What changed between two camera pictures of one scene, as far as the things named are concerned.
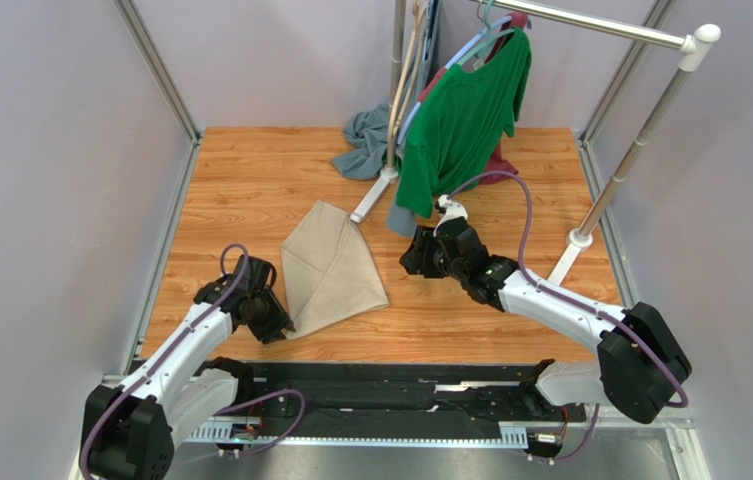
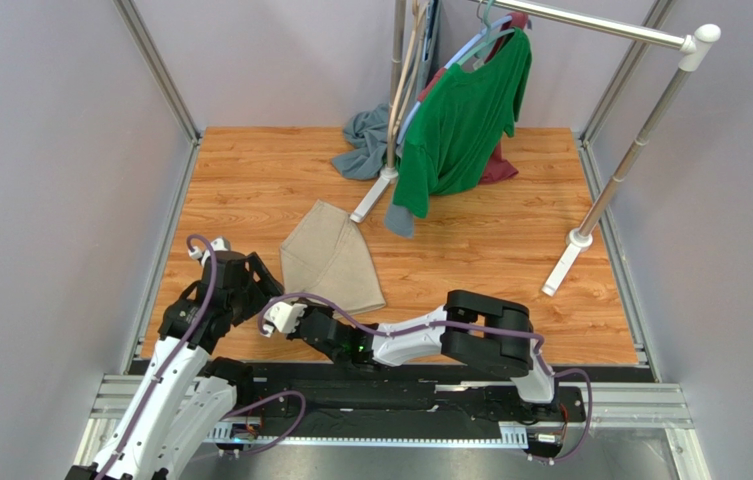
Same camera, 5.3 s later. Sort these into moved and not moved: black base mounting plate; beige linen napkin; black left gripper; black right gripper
Moved: black right gripper
Not moved: beige linen napkin; black base mounting plate; black left gripper
